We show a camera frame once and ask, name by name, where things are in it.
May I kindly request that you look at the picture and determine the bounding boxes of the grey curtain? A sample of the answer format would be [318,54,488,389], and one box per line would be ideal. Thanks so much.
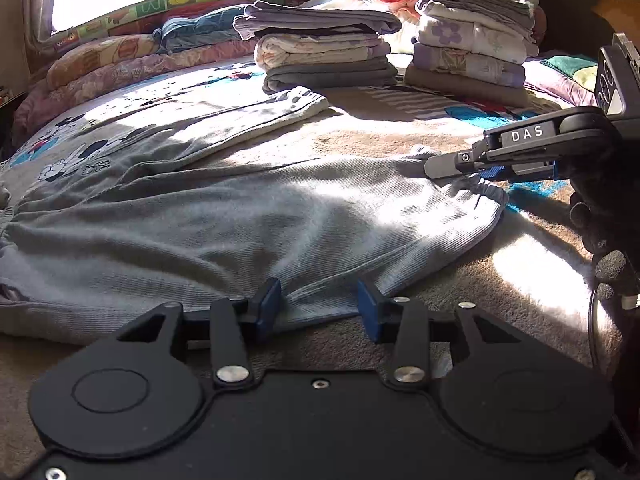
[23,0,53,58]

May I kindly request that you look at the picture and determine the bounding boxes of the cream patterned folded sheet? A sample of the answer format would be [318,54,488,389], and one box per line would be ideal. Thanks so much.
[254,34,390,70]

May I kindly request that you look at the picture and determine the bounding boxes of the brown folded cloth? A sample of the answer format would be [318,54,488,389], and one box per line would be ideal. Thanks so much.
[404,63,528,107]

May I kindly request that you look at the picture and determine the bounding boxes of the yellow orange cartoon pillow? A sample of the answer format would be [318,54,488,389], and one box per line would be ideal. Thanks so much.
[46,34,158,90]

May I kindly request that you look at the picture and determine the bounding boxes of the white purple flower folded sheet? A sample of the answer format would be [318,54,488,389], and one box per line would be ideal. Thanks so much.
[416,2,539,64]

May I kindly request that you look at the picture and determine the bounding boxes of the Mickey Mouse brown blanket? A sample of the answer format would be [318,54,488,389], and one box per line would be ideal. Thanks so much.
[1,61,627,479]

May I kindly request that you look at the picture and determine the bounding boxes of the black gloved right hand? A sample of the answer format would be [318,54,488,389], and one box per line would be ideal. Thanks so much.
[570,169,639,311]

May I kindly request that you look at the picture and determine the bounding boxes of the lilac patterned folded sheet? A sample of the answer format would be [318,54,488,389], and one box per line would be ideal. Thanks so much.
[412,44,525,88]

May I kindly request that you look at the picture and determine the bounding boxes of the pink floral quilt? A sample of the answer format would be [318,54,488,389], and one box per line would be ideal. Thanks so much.
[12,39,256,146]

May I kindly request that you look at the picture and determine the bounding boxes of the blue folded quilt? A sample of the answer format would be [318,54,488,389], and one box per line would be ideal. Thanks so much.
[152,4,246,53]

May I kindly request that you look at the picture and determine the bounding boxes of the grey sweatpants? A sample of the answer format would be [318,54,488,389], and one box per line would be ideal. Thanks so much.
[1,88,506,344]

